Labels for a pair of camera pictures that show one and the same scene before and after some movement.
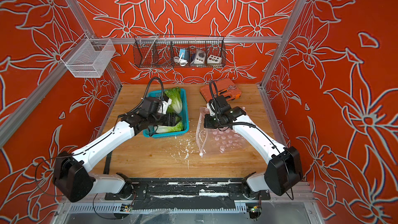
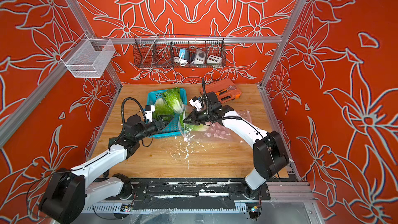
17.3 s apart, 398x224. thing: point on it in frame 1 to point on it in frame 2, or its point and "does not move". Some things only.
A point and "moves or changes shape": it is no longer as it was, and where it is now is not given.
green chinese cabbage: x=163 y=129 moves or changes shape
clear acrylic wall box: x=88 y=58 does not move
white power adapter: x=200 y=57 does not move
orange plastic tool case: x=225 y=87 does not move
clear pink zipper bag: x=210 y=140 moves or changes shape
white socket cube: x=213 y=59 does not move
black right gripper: x=207 y=122 to x=195 y=120
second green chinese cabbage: x=174 y=94 does not move
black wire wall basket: x=161 y=51 does not move
